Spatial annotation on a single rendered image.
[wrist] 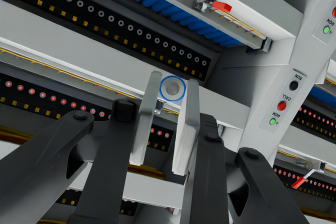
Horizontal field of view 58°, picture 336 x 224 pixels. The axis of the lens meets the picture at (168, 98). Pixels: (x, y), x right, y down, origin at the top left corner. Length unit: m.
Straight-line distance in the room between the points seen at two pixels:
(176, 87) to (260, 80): 0.41
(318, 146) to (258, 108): 0.21
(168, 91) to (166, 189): 0.41
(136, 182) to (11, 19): 0.33
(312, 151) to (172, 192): 0.32
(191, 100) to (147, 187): 0.42
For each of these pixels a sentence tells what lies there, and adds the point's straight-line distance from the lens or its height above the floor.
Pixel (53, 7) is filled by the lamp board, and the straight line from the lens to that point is 0.59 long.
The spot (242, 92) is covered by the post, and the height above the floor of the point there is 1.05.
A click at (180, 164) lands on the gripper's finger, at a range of 0.15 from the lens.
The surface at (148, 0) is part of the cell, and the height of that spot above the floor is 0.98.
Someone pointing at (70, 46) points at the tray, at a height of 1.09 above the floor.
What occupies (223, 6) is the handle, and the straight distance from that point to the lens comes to 0.43.
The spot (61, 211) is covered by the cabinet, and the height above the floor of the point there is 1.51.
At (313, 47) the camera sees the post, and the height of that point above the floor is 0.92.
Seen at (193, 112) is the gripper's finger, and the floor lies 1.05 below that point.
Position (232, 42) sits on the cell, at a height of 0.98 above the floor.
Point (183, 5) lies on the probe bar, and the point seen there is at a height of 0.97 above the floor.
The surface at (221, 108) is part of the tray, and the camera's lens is 0.55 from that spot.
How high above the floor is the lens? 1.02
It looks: 11 degrees up
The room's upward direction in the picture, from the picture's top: 153 degrees counter-clockwise
